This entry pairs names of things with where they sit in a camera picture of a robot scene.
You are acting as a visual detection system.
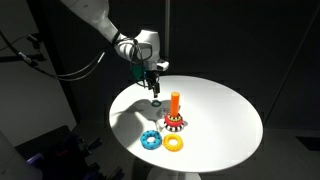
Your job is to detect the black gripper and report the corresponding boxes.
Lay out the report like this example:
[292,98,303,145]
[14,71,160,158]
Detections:
[142,68,162,99]

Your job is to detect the thin dark green ring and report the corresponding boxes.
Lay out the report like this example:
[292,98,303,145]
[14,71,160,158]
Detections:
[150,99,163,108]

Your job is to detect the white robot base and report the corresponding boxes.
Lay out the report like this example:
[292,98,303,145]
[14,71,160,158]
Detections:
[0,130,44,180]

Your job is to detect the orange stacking peg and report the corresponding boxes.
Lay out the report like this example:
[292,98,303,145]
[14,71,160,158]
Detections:
[170,91,181,118]

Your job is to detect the grey vertical pole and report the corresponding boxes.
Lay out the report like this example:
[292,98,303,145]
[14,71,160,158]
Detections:
[164,0,171,63]

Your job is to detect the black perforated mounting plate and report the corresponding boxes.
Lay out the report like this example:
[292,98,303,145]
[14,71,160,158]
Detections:
[14,124,101,180]

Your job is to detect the teal camera mount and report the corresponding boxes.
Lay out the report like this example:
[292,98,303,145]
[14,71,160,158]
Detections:
[130,63,146,82]

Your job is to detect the clear plastic ring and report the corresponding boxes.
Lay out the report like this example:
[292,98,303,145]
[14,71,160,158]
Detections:
[156,107,171,119]

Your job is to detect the small yellow checkered ring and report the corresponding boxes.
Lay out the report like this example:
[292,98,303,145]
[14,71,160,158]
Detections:
[167,114,181,123]

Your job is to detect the red white striped ring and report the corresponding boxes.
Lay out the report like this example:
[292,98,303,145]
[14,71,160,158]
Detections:
[163,121,185,133]

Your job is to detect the blue dotted ring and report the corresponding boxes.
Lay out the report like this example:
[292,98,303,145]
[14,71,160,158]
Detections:
[139,129,163,151]

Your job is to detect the yellow bumpy ring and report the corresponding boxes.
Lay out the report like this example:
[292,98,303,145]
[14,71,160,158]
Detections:
[162,133,184,153]

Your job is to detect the white table pedestal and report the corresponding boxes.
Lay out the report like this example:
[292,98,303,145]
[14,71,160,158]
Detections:
[146,165,202,180]

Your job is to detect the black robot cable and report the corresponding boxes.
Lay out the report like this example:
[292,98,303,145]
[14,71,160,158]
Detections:
[0,29,108,83]

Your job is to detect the purple clamp orange handle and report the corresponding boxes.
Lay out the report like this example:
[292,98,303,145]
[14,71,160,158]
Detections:
[55,132,84,158]

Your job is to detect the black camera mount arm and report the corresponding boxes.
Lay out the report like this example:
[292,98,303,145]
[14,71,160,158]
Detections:
[0,33,48,64]

